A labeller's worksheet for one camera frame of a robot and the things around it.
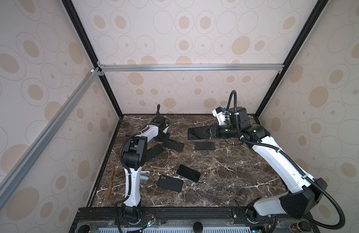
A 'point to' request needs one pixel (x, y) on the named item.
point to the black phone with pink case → (189, 173)
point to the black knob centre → (198, 227)
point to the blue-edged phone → (204, 146)
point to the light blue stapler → (144, 175)
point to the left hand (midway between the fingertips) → (169, 135)
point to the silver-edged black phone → (191, 137)
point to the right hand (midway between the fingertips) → (203, 131)
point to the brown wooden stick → (110, 186)
